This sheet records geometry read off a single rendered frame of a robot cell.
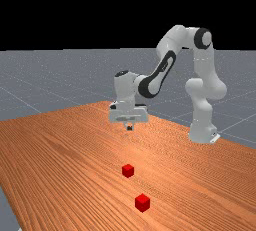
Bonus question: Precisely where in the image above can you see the red cube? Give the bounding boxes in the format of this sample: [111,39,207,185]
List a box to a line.
[134,193,151,213]
[121,163,135,179]

